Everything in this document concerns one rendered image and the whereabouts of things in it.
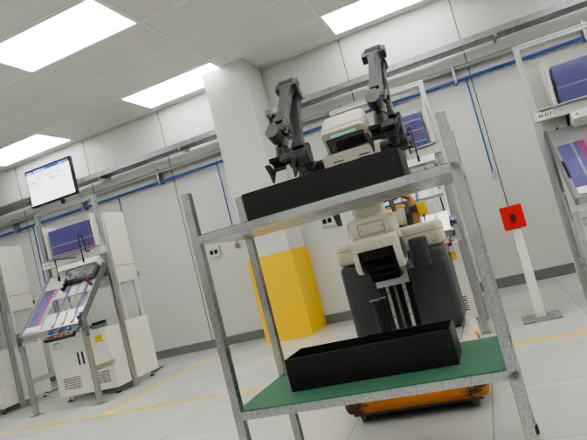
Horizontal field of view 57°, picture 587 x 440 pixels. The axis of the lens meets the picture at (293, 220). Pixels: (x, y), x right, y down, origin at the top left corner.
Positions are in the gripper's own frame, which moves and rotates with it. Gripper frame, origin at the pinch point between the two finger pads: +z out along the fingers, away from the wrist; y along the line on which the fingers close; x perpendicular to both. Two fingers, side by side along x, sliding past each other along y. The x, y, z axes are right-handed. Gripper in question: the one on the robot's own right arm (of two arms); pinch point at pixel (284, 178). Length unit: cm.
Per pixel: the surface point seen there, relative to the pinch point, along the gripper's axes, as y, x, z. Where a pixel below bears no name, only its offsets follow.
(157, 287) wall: -330, 336, -141
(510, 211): 84, 182, -48
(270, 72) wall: -115, 248, -325
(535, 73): 129, 187, -155
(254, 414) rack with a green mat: -14, -6, 90
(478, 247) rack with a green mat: 67, -21, 58
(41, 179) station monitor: -323, 139, -189
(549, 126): 127, 205, -119
